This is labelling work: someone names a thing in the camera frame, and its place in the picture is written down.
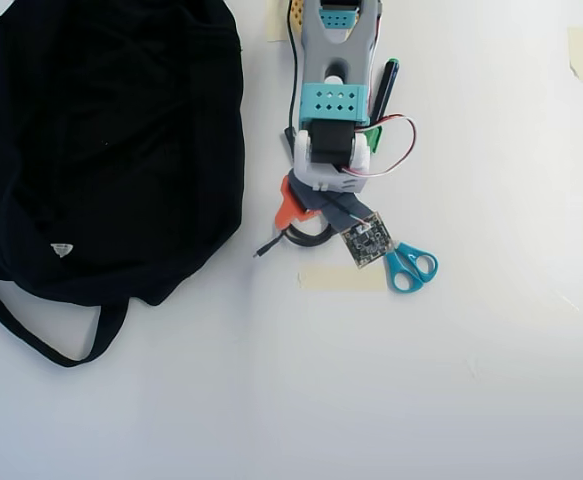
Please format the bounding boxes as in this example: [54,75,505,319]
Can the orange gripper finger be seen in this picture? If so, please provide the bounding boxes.
[274,174,322,230]

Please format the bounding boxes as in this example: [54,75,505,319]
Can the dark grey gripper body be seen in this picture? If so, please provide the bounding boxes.
[288,177,373,235]

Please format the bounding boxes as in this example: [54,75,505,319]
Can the black cable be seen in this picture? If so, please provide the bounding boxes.
[252,222,340,260]

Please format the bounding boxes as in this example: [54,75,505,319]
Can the black fabric bag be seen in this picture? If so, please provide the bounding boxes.
[0,0,247,369]

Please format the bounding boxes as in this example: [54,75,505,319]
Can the long masking tape strip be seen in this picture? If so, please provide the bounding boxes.
[298,265,387,293]

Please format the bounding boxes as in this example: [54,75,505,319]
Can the black marker green cap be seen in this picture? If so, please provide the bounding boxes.
[365,58,401,152]

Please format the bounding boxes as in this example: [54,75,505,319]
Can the short masking tape strip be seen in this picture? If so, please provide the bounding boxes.
[265,0,290,42]

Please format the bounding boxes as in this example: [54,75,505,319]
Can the torn masking tape strip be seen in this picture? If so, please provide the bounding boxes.
[566,25,583,85]

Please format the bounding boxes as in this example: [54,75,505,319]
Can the bare camera circuit board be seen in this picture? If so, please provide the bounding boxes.
[340,209,393,270]

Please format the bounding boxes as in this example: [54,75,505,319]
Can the blue handled scissors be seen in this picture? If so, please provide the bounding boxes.
[383,241,440,294]

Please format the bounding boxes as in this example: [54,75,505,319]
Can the white red servo wire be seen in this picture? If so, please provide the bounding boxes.
[343,114,417,177]

